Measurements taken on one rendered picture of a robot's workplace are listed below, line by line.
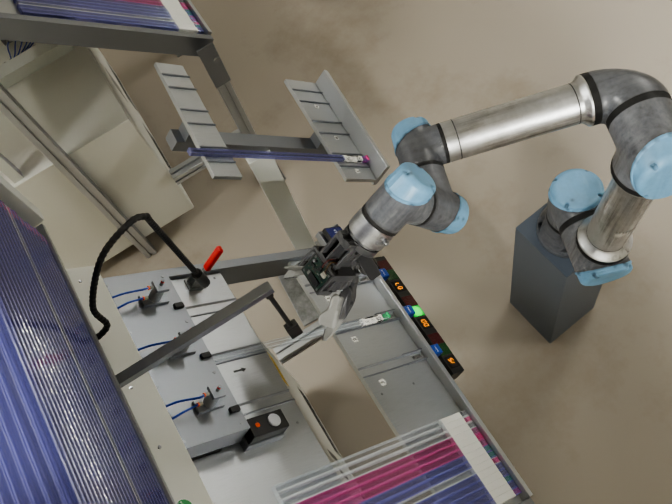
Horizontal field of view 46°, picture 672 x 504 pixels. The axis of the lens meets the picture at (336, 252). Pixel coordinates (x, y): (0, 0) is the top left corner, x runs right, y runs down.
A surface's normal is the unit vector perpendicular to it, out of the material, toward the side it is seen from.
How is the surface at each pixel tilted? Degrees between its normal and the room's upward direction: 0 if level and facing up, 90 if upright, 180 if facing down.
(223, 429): 43
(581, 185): 7
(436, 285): 0
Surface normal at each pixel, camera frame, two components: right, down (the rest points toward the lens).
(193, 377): 0.45, -0.65
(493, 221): -0.18, -0.40
